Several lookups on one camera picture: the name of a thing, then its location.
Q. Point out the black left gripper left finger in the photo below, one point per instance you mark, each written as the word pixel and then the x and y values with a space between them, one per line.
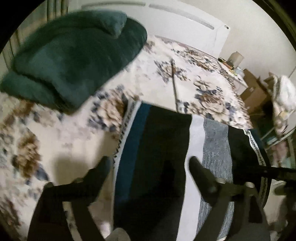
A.
pixel 49 219

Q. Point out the white crumpled cloth bundle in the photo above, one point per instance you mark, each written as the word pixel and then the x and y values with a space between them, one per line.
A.
pixel 283 99

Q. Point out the dark green folded blanket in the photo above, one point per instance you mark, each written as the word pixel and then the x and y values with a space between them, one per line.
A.
pixel 67 60

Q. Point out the brown cardboard boxes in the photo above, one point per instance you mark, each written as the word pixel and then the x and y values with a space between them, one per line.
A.
pixel 255 95

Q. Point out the floral white bed sheet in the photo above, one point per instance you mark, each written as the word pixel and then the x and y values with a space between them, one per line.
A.
pixel 40 145

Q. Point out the white headboard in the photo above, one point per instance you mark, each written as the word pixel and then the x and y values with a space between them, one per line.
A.
pixel 172 20

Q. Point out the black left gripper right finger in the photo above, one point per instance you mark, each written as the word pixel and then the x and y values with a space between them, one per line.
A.
pixel 249 220

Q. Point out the black white striped knit sweater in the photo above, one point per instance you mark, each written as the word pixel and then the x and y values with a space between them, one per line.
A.
pixel 155 196

